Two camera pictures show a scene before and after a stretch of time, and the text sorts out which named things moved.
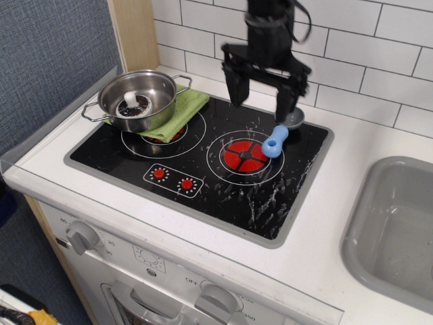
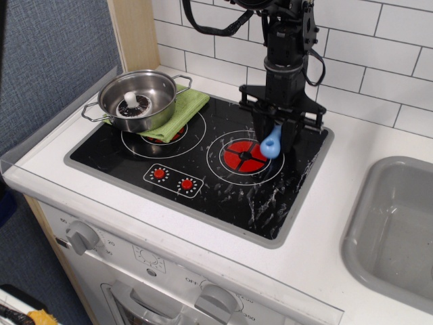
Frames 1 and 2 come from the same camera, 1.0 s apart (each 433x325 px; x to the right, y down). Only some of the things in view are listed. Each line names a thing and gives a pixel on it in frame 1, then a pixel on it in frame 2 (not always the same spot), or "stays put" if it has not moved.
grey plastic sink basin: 388,245 stays put
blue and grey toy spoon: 273,147 stays put
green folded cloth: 188,104 stays put
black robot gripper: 268,54 → 285,94
